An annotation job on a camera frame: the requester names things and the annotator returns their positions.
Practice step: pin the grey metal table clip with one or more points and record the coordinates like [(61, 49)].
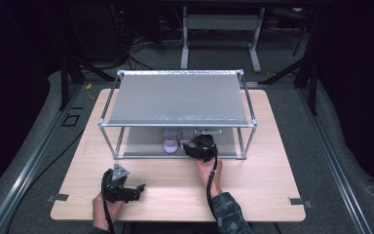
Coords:
[(300, 202)]

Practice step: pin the grey metal desk frame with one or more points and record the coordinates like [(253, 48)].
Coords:
[(220, 22)]

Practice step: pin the metal shoe rack grey shelves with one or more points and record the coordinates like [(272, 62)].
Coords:
[(178, 97)]

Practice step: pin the person's left hand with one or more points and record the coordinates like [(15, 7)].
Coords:
[(100, 211)]

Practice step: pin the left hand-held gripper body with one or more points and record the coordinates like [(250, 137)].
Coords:
[(117, 191)]

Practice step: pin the person's right hand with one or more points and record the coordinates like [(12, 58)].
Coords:
[(204, 175)]

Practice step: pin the grey metal floor rail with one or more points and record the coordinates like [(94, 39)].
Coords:
[(22, 175), (334, 169)]

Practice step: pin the dark metal stand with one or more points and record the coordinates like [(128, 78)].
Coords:
[(65, 84), (311, 81)]

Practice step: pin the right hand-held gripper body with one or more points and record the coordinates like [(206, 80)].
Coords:
[(204, 148)]

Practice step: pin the black square floor frame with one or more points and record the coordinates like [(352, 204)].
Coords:
[(66, 120)]

